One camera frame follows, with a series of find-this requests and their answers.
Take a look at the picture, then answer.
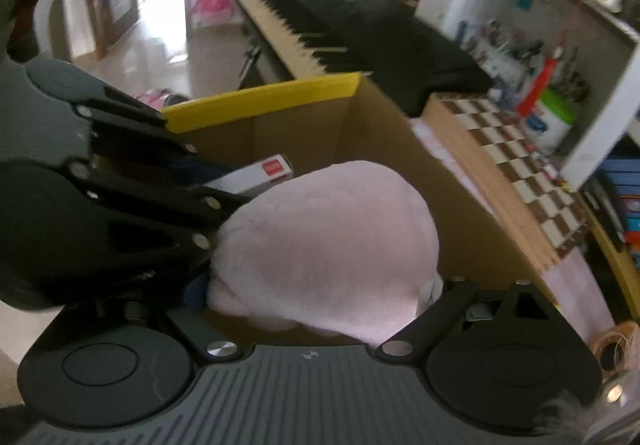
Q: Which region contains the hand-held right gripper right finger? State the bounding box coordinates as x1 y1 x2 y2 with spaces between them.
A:
375 276 563 361

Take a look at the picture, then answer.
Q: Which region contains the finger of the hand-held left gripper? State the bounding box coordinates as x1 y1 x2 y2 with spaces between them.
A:
69 156 255 267
75 84 201 159

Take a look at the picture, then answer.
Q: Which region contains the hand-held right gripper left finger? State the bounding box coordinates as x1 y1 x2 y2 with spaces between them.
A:
122 272 242 361

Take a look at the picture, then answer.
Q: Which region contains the pink plush toy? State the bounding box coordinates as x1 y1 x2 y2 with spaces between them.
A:
206 159 443 345

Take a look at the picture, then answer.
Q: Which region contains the yellow cardboard box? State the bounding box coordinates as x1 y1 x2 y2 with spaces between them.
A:
160 72 563 348

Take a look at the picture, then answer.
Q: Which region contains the small white box red label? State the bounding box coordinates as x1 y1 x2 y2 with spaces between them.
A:
202 154 295 196

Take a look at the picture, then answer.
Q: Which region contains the grey fluffy pompom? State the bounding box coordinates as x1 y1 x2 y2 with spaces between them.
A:
532 372 640 445

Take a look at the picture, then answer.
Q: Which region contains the wooden chessboard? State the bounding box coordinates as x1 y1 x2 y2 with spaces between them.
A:
420 92 591 271

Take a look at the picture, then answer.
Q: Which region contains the row of books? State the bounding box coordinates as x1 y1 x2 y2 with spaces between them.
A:
597 157 640 271

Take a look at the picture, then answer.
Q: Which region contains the white container green lid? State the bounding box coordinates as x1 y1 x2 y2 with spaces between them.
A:
525 87 578 156

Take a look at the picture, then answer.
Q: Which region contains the red bottle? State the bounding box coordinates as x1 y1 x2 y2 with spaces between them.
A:
517 57 558 118

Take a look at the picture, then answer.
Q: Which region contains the black piano keyboard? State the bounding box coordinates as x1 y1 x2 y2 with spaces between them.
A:
225 0 493 113

